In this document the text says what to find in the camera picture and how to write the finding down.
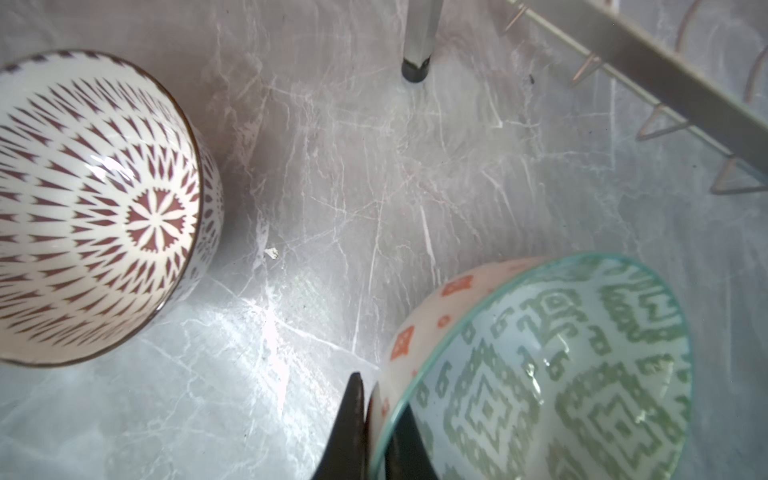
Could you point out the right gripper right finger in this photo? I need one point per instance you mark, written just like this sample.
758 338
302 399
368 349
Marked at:
406 457

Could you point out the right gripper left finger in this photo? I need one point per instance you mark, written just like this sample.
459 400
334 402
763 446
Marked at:
345 454

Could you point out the green patterned bowl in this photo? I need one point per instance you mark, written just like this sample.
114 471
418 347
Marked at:
578 367

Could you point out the white black lattice bowl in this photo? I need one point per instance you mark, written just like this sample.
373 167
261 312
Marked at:
111 206

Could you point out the silver wire dish rack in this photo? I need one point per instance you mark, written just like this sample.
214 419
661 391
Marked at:
700 65

